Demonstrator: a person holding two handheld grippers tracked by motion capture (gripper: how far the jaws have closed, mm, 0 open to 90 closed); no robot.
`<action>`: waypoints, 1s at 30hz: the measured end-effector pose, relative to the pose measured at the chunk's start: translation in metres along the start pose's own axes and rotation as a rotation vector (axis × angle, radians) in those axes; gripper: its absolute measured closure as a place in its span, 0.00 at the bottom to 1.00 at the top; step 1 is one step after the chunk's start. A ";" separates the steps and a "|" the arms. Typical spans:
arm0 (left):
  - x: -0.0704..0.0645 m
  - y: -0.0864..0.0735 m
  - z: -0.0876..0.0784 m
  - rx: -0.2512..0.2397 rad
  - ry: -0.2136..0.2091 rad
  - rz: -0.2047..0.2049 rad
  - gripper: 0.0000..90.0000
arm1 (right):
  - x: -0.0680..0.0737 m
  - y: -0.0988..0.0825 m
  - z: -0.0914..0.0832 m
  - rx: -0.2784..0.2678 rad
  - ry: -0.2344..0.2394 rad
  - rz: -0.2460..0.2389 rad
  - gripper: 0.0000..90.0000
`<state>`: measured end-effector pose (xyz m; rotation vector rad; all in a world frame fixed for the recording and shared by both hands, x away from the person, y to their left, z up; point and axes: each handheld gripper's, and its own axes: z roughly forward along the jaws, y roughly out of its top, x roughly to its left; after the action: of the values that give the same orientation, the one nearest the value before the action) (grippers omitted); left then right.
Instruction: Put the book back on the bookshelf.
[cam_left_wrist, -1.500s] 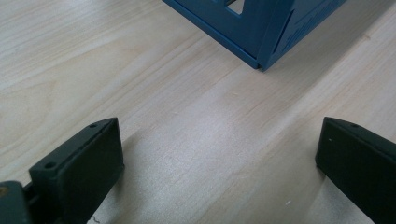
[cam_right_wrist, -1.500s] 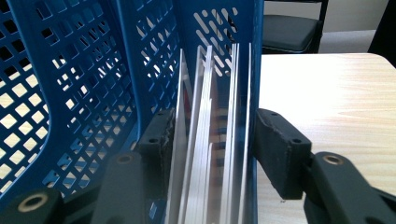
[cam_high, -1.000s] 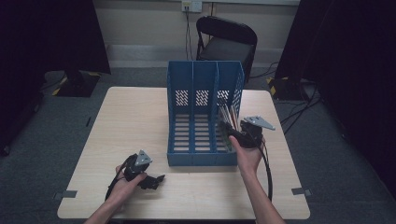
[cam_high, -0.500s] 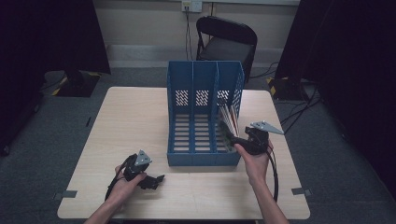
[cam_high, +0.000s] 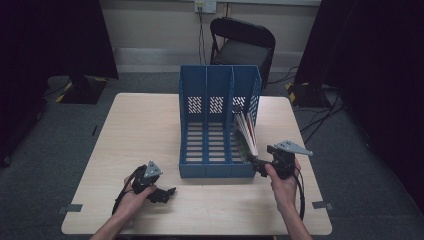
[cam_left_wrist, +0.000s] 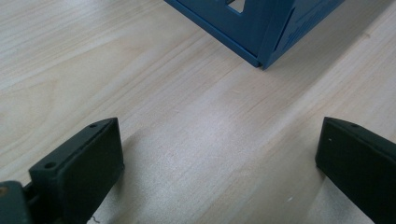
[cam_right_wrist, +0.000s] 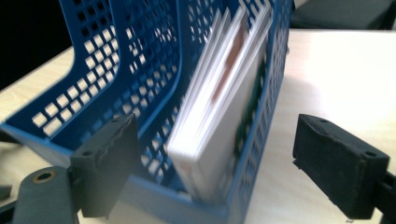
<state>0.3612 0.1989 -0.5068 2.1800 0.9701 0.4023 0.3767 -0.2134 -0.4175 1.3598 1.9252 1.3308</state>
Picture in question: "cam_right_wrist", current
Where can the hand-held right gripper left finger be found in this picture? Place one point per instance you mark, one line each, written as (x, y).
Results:
(104, 168)

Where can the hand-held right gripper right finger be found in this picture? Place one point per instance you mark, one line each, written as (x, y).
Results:
(339, 168)

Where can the blue plastic file rack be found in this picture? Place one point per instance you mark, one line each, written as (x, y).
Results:
(118, 77)

